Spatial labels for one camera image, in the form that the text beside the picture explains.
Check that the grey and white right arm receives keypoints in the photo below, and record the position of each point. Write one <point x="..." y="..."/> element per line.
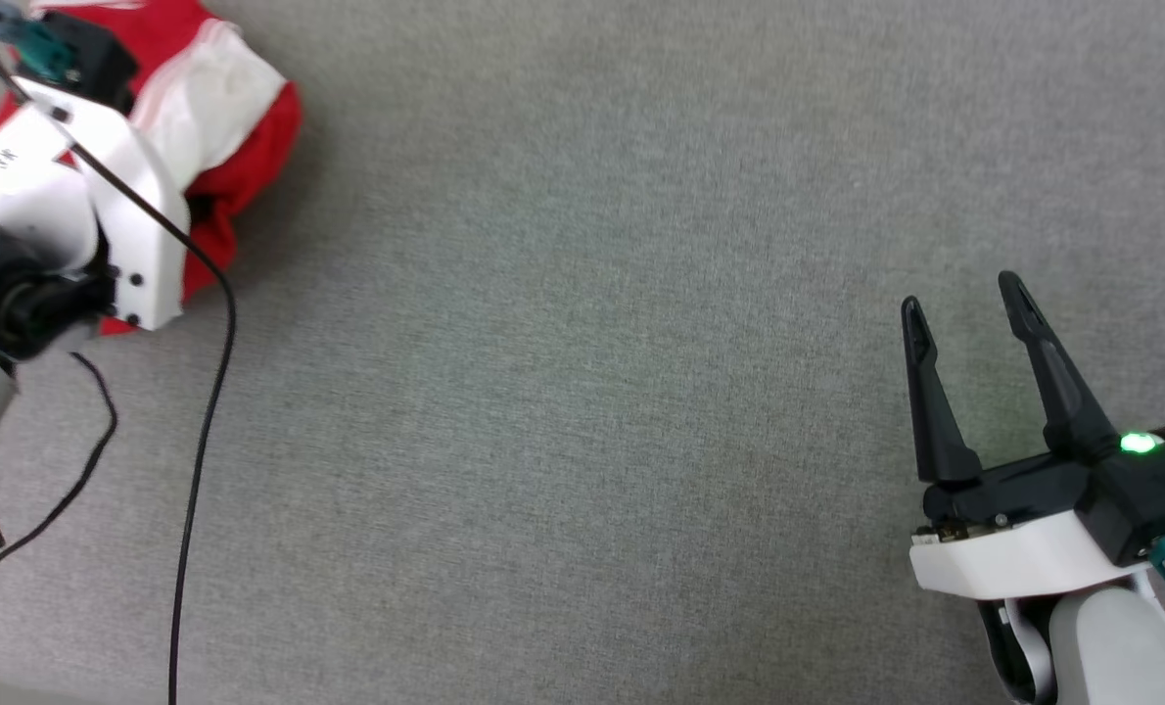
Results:
<point x="1116" y="646"/>

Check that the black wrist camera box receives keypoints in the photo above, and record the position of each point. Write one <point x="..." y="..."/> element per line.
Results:
<point x="93" y="54"/>
<point x="1155" y="490"/>

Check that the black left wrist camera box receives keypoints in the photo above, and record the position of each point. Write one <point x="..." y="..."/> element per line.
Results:
<point x="93" y="54"/>

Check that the grey and white left arm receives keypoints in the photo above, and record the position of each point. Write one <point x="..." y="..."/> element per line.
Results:
<point x="24" y="206"/>

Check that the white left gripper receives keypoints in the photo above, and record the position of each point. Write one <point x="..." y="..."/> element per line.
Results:
<point x="142" y="225"/>

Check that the red and white jersey garment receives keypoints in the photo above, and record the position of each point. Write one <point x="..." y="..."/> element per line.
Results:
<point x="250" y="166"/>

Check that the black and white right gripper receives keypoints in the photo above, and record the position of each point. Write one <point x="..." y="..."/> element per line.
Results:
<point x="1023" y="558"/>

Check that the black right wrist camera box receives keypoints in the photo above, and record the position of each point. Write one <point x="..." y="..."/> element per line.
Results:
<point x="1155" y="490"/>

